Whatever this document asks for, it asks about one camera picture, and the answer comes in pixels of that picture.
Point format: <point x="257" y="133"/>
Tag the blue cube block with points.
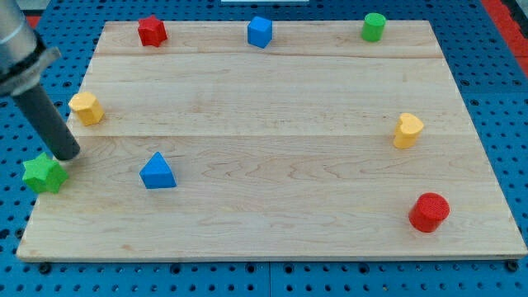
<point x="259" y="32"/>

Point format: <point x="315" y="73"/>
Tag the yellow heart block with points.
<point x="407" y="131"/>

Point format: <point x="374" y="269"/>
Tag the yellow hexagon block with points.
<point x="87" y="108"/>

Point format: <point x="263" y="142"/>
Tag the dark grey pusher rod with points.
<point x="40" y="111"/>

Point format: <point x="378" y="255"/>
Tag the red star block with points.
<point x="151" y="31"/>

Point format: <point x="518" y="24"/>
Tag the red cylinder block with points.
<point x="429" y="211"/>

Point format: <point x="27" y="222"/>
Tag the blue triangle block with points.
<point x="156" y="173"/>

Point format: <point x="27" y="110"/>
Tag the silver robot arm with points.
<point x="24" y="55"/>

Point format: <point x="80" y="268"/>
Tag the green star block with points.
<point x="44" y="174"/>

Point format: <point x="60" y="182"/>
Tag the green cylinder block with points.
<point x="373" y="27"/>

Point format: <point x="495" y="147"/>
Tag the wooden board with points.
<point x="279" y="154"/>

